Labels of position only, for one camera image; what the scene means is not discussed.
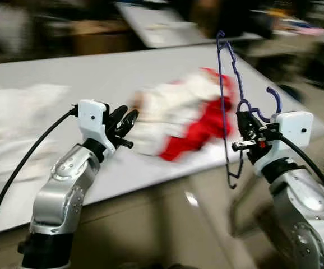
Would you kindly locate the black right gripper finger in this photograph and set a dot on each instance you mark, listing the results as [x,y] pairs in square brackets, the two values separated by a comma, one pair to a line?
[245,126]
[258,128]

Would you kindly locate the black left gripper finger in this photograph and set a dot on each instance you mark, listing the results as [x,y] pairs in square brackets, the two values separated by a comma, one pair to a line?
[128,123]
[116,117]

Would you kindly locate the dark purple hanger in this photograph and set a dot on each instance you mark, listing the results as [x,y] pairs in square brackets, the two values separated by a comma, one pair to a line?
[222,106]

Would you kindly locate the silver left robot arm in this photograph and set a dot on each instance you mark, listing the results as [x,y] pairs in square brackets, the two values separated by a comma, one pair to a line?
[55,196]

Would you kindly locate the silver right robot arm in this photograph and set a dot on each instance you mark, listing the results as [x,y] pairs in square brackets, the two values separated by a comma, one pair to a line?
[302,207]

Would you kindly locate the white table with black legs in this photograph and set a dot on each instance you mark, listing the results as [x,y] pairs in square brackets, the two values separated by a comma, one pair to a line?
[95,73]

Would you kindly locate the white and red garment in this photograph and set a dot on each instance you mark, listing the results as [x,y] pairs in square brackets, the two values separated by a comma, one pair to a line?
[179,106]

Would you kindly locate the brown cardboard box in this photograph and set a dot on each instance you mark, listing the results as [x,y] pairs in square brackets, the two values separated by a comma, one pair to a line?
[100,38]

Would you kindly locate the grey-white desk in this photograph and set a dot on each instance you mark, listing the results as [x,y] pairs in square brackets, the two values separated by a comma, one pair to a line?
[162,25]

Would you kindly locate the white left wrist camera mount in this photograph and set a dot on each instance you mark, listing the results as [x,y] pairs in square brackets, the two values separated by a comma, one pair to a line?
[92,120]

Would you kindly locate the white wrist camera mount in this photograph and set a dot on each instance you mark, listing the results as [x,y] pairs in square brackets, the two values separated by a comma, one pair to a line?
[294,129]
[92,120]

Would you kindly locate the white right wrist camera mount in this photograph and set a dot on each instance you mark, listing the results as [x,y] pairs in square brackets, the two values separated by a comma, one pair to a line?
[294,129]

